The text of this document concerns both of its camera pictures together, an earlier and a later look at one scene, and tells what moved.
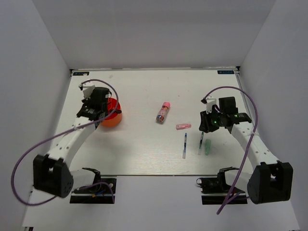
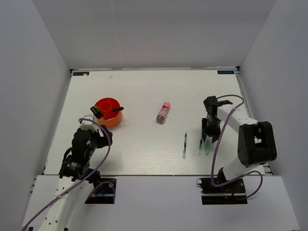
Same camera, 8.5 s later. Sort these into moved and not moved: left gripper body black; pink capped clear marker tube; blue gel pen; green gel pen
Moved: left gripper body black
Not moved: blue gel pen; pink capped clear marker tube; green gel pen
